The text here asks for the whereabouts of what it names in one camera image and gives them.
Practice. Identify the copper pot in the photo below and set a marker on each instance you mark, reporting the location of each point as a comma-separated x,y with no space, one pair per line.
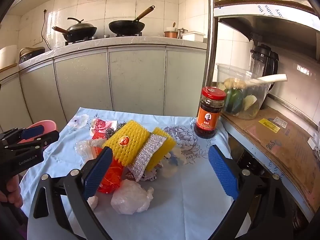
170,34

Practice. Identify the metal storage rack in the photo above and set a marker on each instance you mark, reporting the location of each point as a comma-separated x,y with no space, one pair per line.
211,30

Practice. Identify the ginger root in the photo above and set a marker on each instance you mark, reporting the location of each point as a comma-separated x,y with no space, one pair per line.
233,83

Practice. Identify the gas stove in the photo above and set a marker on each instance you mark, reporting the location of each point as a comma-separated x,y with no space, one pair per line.
75,42

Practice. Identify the person's left hand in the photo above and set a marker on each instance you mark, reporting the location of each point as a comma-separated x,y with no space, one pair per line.
15,192

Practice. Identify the brown cardboard sheet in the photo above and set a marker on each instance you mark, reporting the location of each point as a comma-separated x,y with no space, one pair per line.
287,140

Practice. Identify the steel pot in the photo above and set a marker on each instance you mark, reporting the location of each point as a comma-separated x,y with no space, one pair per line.
182,33

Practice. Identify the clear plastic wrap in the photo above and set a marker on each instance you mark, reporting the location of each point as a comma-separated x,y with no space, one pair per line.
85,147

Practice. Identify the wooden board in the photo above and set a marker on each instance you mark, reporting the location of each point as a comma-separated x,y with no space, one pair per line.
8,67

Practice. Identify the small white plastic scrap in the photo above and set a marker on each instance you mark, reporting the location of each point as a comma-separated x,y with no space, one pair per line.
93,202

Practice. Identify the cabbage piece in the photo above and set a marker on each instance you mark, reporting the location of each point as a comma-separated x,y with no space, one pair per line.
251,102

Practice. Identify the clear plastic container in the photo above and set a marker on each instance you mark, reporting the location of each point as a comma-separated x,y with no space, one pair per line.
260,92

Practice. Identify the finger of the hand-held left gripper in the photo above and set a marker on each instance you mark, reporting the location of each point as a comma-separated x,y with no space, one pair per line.
47,137
32,131

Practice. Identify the white radish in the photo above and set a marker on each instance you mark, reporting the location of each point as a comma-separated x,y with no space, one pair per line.
270,78

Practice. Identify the white plastic bag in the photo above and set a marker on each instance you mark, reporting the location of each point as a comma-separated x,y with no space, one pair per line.
130,197

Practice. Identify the white rice cooker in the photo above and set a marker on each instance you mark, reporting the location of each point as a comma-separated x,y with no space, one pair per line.
7,56

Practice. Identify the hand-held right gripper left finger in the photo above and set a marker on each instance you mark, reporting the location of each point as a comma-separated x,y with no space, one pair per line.
96,172

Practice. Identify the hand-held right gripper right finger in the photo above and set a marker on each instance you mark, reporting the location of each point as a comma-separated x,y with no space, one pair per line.
223,172

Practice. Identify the orange-red plastic bag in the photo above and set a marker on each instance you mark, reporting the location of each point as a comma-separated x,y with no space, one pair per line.
112,177

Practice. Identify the steel wool scourer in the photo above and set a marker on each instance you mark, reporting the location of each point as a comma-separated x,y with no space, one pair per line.
110,132

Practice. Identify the chili sauce glass jar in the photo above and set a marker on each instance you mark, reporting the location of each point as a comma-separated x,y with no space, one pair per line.
208,120

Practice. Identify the silver scouring pad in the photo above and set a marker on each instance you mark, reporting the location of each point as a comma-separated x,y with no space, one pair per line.
145,160

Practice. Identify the wooden spoon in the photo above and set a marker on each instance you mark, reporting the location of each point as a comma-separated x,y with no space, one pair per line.
174,25

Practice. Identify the lidded black wok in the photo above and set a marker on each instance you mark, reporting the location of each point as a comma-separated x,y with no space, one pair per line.
80,31

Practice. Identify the black blender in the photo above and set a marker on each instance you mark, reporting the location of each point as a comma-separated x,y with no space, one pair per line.
263,60

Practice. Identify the yellow foam net red label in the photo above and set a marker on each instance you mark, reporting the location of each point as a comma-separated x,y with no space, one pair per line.
135,132

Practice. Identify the floral light blue tablecloth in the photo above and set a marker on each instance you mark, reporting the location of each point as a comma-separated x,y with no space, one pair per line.
175,200

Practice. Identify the pink plastic bin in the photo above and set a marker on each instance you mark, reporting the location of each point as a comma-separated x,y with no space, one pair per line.
48,125

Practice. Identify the white rectangular container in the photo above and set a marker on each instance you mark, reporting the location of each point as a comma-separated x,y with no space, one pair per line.
193,36

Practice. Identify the red snack packet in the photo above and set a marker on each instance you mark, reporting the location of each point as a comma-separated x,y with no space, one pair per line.
100,125

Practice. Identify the green bell pepper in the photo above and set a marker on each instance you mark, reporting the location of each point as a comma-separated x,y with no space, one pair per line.
233,101

